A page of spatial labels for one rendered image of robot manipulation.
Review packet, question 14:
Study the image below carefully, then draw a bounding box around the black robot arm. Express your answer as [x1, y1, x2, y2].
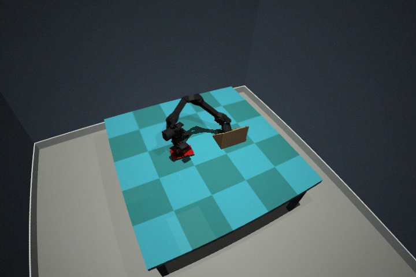
[162, 93, 232, 141]

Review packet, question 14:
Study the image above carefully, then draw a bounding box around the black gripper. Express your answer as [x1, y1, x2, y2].
[171, 133, 189, 151]

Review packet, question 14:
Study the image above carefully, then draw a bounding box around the red circuit board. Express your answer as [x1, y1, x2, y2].
[170, 145, 194, 160]

